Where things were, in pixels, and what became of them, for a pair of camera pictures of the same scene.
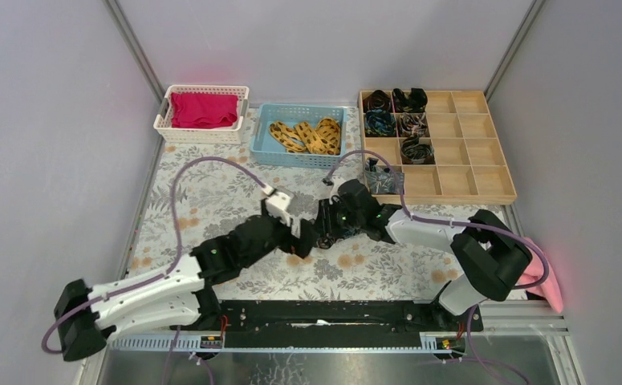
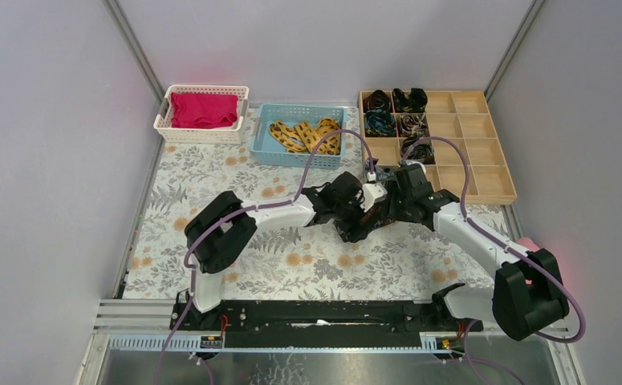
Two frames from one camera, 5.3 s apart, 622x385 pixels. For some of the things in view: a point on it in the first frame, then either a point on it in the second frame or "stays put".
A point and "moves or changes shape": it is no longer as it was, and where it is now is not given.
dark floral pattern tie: [326, 241] moves or changes shape
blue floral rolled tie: [380, 123] stays put
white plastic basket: [203, 114] stays put
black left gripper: [287, 236] -> [350, 224]
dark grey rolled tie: [412, 152] stays put
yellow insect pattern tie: [326, 139] stays put
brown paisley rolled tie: [412, 124] stays put
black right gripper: [324, 220] -> [392, 191]
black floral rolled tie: [415, 102] stays put
